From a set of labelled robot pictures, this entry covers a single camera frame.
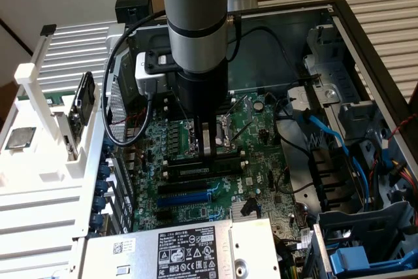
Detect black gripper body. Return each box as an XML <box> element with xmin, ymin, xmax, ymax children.
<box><xmin>176</xmin><ymin>59</ymin><xmax>230</xmax><ymax>120</ymax></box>

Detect RAM stick with white label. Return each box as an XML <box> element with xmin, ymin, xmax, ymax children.
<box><xmin>169</xmin><ymin>162</ymin><xmax>244</xmax><ymax>178</ymax></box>

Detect black RAM slot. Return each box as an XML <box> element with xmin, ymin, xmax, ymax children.
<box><xmin>164</xmin><ymin>154</ymin><xmax>246</xmax><ymax>171</ymax></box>

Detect green RAM stick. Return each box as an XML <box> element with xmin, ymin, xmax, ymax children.
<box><xmin>16</xmin><ymin>93</ymin><xmax>76</xmax><ymax>106</ymax></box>

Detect CPU socket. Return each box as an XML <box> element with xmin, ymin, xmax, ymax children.
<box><xmin>184</xmin><ymin>112</ymin><xmax>238</xmax><ymax>157</ymax></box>

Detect long black expansion slot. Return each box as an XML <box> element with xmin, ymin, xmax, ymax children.
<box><xmin>158</xmin><ymin>181</ymin><xmax>209</xmax><ymax>196</ymax></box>

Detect blue expansion slot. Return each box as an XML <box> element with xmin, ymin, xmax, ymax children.
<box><xmin>156</xmin><ymin>193</ymin><xmax>210</xmax><ymax>208</ymax></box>

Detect green motherboard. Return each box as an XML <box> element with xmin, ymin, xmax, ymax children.
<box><xmin>130</xmin><ymin>91</ymin><xmax>316</xmax><ymax>260</ymax></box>

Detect open black PC case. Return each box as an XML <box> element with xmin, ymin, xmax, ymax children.
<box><xmin>103</xmin><ymin>0</ymin><xmax>418</xmax><ymax>279</ymax></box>

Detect silver chipset heatsink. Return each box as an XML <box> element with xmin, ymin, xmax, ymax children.
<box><xmin>239</xmin><ymin>197</ymin><xmax>262</xmax><ymax>219</ymax></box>

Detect black box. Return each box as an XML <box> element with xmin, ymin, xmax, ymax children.
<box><xmin>115</xmin><ymin>0</ymin><xmax>153</xmax><ymax>28</ymax></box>

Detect black card in rack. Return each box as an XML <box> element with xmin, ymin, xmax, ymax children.
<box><xmin>69</xmin><ymin>71</ymin><xmax>97</xmax><ymax>128</ymax></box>

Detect silver power supply unit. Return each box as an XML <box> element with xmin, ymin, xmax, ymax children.
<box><xmin>76</xmin><ymin>217</ymin><xmax>282</xmax><ymax>279</ymax></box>

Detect grey metal disk bay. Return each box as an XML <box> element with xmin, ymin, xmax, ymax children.
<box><xmin>305</xmin><ymin>24</ymin><xmax>376</xmax><ymax>123</ymax></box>

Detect small black rack cap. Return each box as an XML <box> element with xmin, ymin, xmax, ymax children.
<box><xmin>39</xmin><ymin>24</ymin><xmax>57</xmax><ymax>37</ymax></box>

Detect white parts rack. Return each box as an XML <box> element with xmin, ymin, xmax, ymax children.
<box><xmin>0</xmin><ymin>24</ymin><xmax>110</xmax><ymax>279</ymax></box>

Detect silver CPU chip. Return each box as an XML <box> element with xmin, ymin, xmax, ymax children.
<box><xmin>5</xmin><ymin>126</ymin><xmax>37</xmax><ymax>152</ymax></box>

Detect blue drive caddy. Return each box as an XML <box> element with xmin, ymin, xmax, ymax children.
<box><xmin>329</xmin><ymin>246</ymin><xmax>418</xmax><ymax>275</ymax></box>

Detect grey drive cage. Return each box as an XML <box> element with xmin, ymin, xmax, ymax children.
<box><xmin>313</xmin><ymin>200</ymin><xmax>418</xmax><ymax>279</ymax></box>

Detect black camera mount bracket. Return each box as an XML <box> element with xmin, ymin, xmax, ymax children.
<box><xmin>144</xmin><ymin>48</ymin><xmax>180</xmax><ymax>76</ymax></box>

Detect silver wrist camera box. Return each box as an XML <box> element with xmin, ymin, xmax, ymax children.
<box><xmin>135</xmin><ymin>50</ymin><xmax>168</xmax><ymax>97</ymax></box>

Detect thin red wire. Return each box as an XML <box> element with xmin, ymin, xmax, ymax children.
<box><xmin>109</xmin><ymin>111</ymin><xmax>146</xmax><ymax>126</ymax></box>

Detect thin black wire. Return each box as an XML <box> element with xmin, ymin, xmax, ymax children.
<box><xmin>227</xmin><ymin>25</ymin><xmax>303</xmax><ymax>82</ymax></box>

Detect black camera cable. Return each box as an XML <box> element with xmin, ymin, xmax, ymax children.
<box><xmin>101</xmin><ymin>9</ymin><xmax>167</xmax><ymax>148</ymax></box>

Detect blue disk wire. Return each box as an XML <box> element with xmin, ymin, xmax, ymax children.
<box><xmin>302</xmin><ymin>110</ymin><xmax>372</xmax><ymax>203</ymax></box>

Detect red black twisted wire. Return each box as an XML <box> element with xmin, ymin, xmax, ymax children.
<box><xmin>383</xmin><ymin>112</ymin><xmax>418</xmax><ymax>149</ymax></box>

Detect yellow red power wires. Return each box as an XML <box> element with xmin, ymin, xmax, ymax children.
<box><xmin>390</xmin><ymin>157</ymin><xmax>418</xmax><ymax>191</ymax></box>

